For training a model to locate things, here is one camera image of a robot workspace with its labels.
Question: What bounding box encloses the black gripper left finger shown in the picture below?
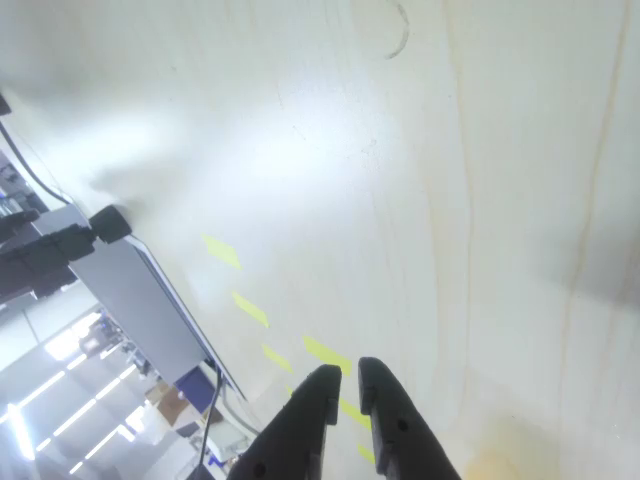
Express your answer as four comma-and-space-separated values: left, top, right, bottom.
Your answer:
227, 364, 344, 480

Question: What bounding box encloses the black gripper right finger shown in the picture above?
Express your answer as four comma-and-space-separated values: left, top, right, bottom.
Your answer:
357, 356, 462, 480

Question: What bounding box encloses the blue box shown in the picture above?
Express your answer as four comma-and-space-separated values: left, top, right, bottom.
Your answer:
174, 367, 221, 414

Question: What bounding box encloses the brown cardboard box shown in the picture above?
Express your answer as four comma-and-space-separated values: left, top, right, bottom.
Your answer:
144, 384, 191, 429

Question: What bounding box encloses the black clamp stand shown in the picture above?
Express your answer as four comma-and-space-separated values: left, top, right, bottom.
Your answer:
0, 203, 134, 301

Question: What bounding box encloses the black hanging cable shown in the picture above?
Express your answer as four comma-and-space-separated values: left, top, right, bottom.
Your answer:
196, 369, 224, 471

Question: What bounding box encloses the thin black cable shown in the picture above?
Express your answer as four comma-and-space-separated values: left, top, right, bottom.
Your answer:
0, 119, 72, 206

